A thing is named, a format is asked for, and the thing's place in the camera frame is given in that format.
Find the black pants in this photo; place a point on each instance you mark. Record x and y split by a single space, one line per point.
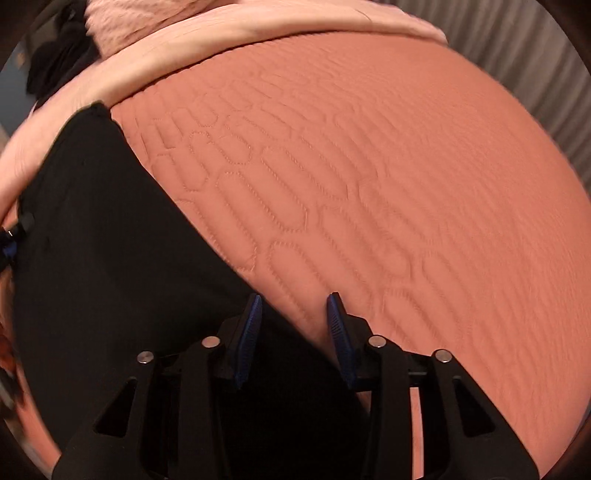
115 254

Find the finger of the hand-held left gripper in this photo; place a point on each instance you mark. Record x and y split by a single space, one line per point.
9 249

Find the dark cloth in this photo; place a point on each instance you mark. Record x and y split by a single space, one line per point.
60 50

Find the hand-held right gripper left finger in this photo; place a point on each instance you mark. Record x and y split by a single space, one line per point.
249 332

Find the grey pleated curtain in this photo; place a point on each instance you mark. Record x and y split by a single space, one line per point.
531 55

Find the pink quilted bed cover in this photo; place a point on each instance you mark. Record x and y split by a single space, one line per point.
369 161

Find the white dotted pillow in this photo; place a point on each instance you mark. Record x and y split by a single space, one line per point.
129 27

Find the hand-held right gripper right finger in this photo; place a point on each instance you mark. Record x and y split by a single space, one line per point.
339 332

